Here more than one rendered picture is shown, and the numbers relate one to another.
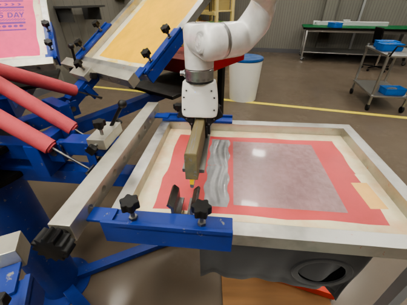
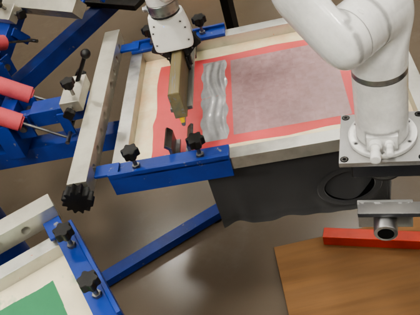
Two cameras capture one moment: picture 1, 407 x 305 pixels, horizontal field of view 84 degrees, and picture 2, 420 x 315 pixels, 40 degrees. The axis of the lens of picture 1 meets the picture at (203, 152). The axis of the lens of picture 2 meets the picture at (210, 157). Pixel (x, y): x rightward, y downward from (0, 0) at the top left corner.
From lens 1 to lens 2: 86 cm
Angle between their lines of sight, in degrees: 9
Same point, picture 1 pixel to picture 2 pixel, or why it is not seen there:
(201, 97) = (171, 29)
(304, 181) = (313, 91)
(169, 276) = (200, 277)
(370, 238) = not seen: hidden behind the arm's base
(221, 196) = (220, 130)
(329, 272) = (361, 185)
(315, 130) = not seen: hidden behind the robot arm
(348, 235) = (336, 133)
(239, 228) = (236, 151)
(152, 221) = (154, 164)
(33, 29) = not seen: outside the picture
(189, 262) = (226, 253)
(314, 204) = (319, 113)
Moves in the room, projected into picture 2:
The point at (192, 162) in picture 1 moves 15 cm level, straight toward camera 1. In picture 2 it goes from (177, 100) to (185, 140)
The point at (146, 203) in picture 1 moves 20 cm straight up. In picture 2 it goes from (144, 155) to (118, 95)
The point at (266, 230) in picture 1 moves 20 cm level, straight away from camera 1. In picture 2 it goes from (260, 147) to (278, 94)
